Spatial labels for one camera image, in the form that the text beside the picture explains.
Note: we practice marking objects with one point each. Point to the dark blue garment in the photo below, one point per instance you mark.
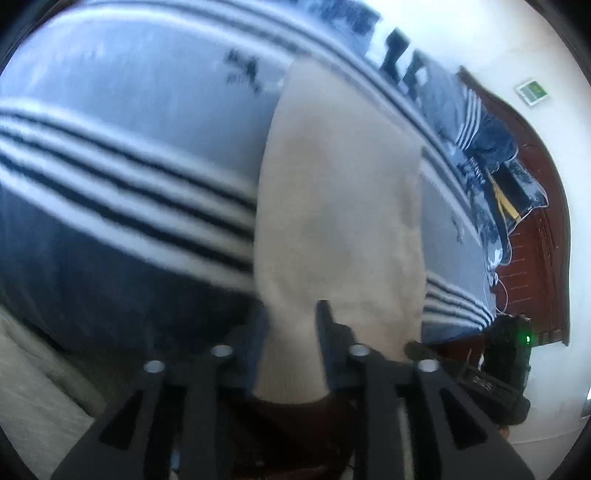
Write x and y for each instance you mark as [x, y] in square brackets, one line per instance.
[498, 141]

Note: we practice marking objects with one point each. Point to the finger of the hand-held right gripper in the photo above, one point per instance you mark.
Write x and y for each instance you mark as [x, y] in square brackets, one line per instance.
[455, 369]

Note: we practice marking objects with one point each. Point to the red-brown wooden headboard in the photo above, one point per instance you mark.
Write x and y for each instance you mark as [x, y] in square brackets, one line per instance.
[540, 254]

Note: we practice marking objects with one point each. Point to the beige knit sweater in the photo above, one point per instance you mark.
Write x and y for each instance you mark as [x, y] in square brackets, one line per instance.
[341, 221]

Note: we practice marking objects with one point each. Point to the yellow-striped tree print pillow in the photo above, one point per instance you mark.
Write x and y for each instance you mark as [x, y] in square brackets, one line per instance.
[517, 194]

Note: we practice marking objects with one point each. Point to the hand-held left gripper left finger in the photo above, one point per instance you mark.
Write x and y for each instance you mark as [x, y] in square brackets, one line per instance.
[251, 341]

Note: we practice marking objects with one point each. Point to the grey white-striped pillow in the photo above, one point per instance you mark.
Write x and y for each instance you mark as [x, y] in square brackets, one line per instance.
[455, 106]

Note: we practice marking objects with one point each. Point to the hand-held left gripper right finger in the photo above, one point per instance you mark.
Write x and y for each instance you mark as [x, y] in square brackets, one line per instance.
[330, 341]

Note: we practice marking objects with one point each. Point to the blue striped bed cover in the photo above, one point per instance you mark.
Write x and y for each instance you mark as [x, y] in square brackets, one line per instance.
[138, 161]

